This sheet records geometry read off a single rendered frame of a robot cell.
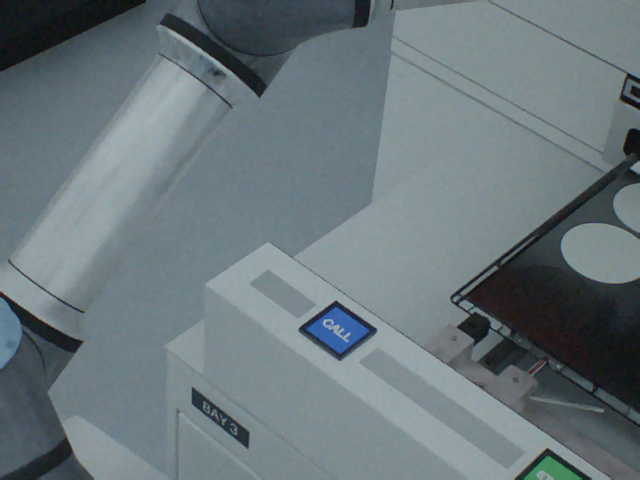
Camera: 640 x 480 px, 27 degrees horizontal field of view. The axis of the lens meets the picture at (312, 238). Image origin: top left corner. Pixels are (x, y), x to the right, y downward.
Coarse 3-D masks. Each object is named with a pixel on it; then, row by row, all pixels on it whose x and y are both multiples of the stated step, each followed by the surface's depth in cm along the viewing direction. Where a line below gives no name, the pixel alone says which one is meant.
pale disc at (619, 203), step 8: (632, 184) 164; (624, 192) 163; (632, 192) 163; (616, 200) 161; (624, 200) 161; (632, 200) 162; (616, 208) 160; (624, 208) 160; (632, 208) 160; (624, 216) 159; (632, 216) 159; (632, 224) 158
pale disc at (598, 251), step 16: (592, 224) 158; (576, 240) 156; (592, 240) 156; (608, 240) 156; (624, 240) 156; (576, 256) 154; (592, 256) 154; (608, 256) 154; (624, 256) 154; (592, 272) 152; (608, 272) 152; (624, 272) 152
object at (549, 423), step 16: (464, 368) 142; (480, 368) 142; (528, 416) 138; (544, 416) 138; (560, 432) 137; (576, 432) 137; (576, 448) 135; (592, 448) 136; (608, 464) 134; (624, 464) 134
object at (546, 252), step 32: (608, 192) 162; (576, 224) 158; (608, 224) 158; (544, 256) 153; (480, 288) 148; (512, 288) 149; (544, 288) 149; (576, 288) 150; (608, 288) 150; (512, 320) 145; (544, 320) 146; (576, 320) 146; (608, 320) 146; (576, 352) 142; (608, 352) 143; (608, 384) 139
